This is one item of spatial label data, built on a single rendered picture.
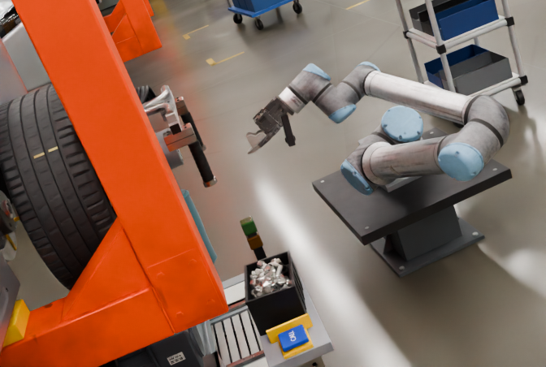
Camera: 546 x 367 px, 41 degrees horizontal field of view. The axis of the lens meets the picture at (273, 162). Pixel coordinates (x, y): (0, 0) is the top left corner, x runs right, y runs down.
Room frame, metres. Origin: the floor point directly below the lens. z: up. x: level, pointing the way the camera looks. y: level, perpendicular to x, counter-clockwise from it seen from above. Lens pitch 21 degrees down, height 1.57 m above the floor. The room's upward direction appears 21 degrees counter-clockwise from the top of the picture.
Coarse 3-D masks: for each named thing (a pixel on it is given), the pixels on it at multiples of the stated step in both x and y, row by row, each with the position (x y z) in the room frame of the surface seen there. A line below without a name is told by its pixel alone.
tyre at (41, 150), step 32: (32, 96) 2.22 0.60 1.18; (0, 128) 2.11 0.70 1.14; (32, 128) 2.07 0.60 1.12; (64, 128) 2.05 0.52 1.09; (0, 160) 2.02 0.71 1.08; (32, 160) 2.01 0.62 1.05; (64, 160) 1.99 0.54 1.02; (32, 192) 1.95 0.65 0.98; (64, 192) 1.95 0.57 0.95; (96, 192) 1.95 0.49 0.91; (32, 224) 1.93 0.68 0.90; (64, 224) 1.93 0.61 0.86; (96, 224) 1.94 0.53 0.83; (64, 256) 1.94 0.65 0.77
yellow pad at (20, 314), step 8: (16, 304) 1.84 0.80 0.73; (24, 304) 1.85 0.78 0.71; (16, 312) 1.79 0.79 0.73; (24, 312) 1.83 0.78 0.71; (16, 320) 1.75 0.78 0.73; (24, 320) 1.80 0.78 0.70; (8, 328) 1.73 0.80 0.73; (16, 328) 1.73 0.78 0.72; (24, 328) 1.77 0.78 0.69; (8, 336) 1.72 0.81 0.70; (16, 336) 1.73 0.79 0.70; (8, 344) 1.72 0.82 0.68
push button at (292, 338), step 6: (288, 330) 1.62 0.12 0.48; (294, 330) 1.61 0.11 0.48; (300, 330) 1.60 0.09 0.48; (282, 336) 1.61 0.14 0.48; (288, 336) 1.60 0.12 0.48; (294, 336) 1.59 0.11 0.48; (300, 336) 1.58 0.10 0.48; (306, 336) 1.57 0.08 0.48; (282, 342) 1.58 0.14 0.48; (288, 342) 1.57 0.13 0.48; (294, 342) 1.57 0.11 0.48; (300, 342) 1.56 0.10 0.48; (306, 342) 1.56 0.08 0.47; (288, 348) 1.56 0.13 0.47
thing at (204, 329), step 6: (198, 324) 2.37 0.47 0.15; (204, 324) 2.32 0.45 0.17; (198, 330) 2.33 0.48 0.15; (204, 330) 2.31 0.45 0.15; (210, 330) 2.36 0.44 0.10; (204, 336) 2.28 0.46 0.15; (210, 336) 2.30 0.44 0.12; (204, 342) 2.24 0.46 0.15; (210, 342) 2.23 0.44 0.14; (204, 348) 2.20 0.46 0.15; (210, 348) 2.16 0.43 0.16
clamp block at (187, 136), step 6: (186, 126) 2.11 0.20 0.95; (168, 132) 2.11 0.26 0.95; (180, 132) 2.09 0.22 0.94; (186, 132) 2.09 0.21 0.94; (192, 132) 2.09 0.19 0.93; (168, 138) 2.09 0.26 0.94; (174, 138) 2.09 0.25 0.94; (180, 138) 2.09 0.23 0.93; (186, 138) 2.09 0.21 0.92; (192, 138) 2.09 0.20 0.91; (168, 144) 2.08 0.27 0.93; (174, 144) 2.09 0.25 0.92; (180, 144) 2.09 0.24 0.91; (186, 144) 2.09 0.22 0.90
